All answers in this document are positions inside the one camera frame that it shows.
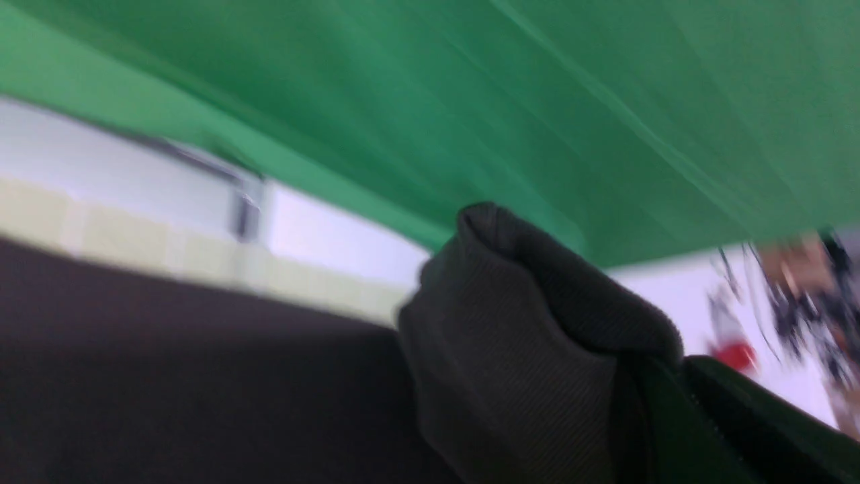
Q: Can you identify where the green backdrop cloth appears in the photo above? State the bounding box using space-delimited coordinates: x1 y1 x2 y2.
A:
1 1 859 267

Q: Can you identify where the red object on floor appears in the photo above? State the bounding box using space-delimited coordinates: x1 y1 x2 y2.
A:
710 340 758 376

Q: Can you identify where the dark green backdrop base bar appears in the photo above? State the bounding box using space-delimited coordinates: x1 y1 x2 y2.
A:
123 134 263 243

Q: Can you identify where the background clutter of equipment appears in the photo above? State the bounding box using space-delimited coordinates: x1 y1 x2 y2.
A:
707 237 858 407

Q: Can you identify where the dark gray long-sleeve top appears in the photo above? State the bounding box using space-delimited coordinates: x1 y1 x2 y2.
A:
2 204 683 483

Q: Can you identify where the light green checkered table cloth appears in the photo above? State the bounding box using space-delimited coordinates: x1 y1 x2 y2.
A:
1 177 411 327

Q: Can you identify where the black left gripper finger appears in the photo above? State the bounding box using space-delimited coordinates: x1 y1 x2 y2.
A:
632 356 859 483

